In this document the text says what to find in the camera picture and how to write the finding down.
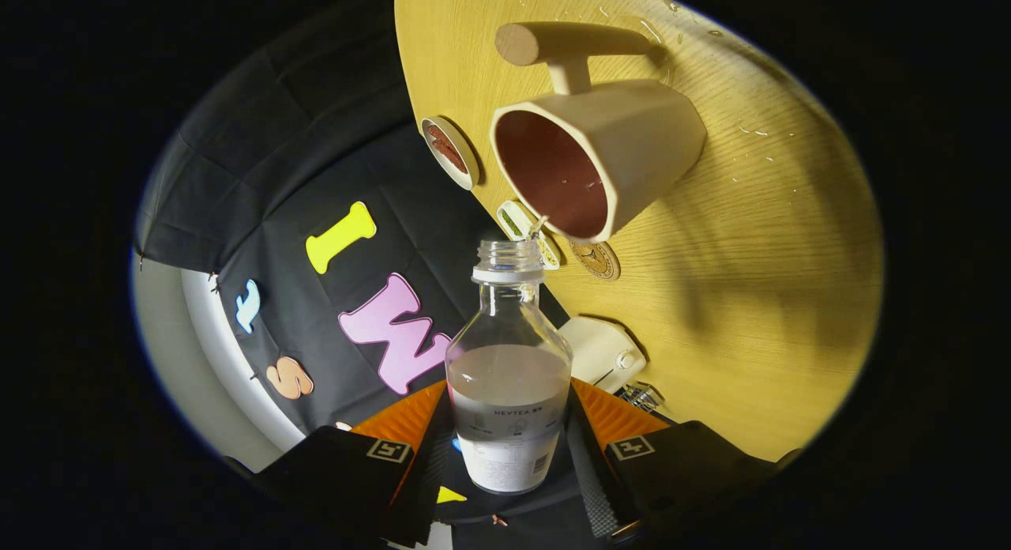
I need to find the black backdrop cloth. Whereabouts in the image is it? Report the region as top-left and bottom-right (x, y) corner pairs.
(134, 0), (609, 550)

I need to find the white toaster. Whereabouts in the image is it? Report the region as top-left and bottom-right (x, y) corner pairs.
(558, 316), (647, 394)

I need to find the white divided dish of beans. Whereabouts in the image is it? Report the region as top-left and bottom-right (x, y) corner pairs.
(496, 200), (562, 271)

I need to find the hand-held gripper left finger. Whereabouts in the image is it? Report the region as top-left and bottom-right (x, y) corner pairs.
(253, 379), (455, 547)

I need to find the white oval plate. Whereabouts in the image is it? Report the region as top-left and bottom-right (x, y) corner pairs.
(420, 116), (480, 190)

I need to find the wire mesh basket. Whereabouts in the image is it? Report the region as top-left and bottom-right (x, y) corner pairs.
(616, 382), (666, 415)

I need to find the round brown coaster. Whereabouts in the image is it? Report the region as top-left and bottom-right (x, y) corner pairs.
(569, 240), (622, 282)

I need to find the wooden table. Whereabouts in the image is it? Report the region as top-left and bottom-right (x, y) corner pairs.
(393, 0), (885, 464)

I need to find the clear juice bottle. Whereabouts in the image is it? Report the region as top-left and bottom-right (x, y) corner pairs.
(445, 238), (573, 495)

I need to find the red meat slice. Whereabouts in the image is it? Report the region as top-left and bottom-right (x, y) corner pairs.
(427, 131), (463, 174)
(433, 123), (468, 165)

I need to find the beige cup with pink inside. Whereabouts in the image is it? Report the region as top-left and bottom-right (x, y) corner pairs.
(490, 21), (708, 244)

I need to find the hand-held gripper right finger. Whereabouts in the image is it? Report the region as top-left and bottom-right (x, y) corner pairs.
(565, 379), (802, 543)

